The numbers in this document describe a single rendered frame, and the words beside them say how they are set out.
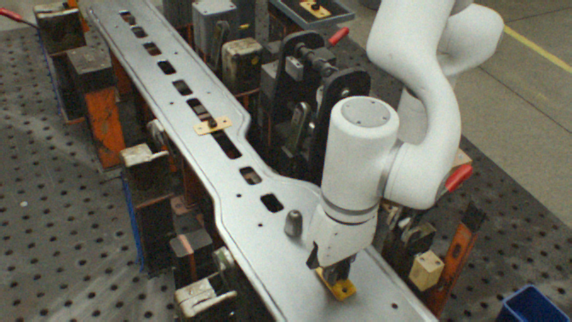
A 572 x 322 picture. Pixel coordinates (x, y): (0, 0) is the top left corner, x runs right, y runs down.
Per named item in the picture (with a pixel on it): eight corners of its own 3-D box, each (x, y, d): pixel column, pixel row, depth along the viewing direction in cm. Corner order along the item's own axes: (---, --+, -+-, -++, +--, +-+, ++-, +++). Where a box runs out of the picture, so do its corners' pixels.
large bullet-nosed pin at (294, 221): (280, 232, 96) (283, 208, 91) (295, 226, 97) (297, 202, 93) (289, 244, 94) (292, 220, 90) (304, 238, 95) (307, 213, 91)
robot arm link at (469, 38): (411, 70, 138) (435, -16, 122) (481, 91, 133) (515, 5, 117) (398, 93, 130) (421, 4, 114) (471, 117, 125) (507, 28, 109)
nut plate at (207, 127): (198, 136, 113) (198, 132, 112) (191, 126, 115) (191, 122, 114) (233, 125, 116) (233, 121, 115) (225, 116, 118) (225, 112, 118)
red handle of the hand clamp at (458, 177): (391, 218, 89) (460, 156, 89) (394, 222, 91) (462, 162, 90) (407, 234, 86) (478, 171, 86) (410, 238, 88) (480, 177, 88)
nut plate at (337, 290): (310, 263, 88) (311, 259, 87) (328, 255, 89) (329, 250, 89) (339, 301, 83) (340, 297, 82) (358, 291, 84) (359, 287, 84)
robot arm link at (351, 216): (359, 160, 77) (357, 175, 79) (309, 180, 73) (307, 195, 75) (396, 196, 71) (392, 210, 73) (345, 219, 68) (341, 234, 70)
